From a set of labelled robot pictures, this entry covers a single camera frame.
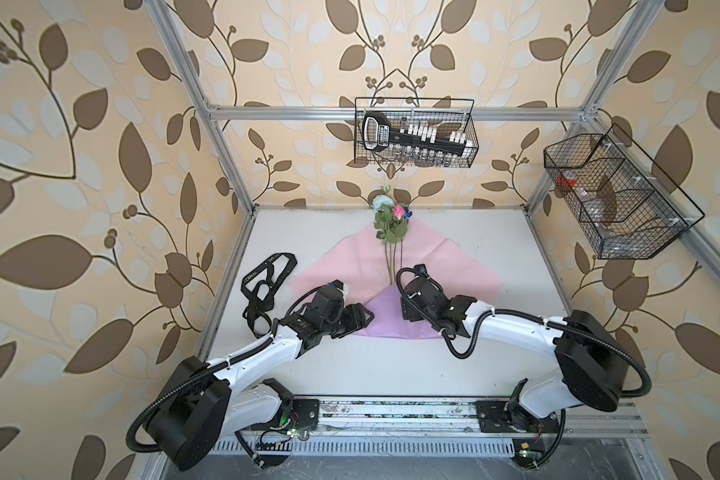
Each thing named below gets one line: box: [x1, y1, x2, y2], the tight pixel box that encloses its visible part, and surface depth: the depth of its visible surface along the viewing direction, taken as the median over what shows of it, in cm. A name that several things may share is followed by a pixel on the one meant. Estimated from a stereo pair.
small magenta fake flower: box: [392, 205, 406, 268], surface depth 111 cm
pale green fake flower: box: [373, 184, 397, 284], surface depth 111 cm
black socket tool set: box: [362, 112, 474, 164], surface depth 86 cm
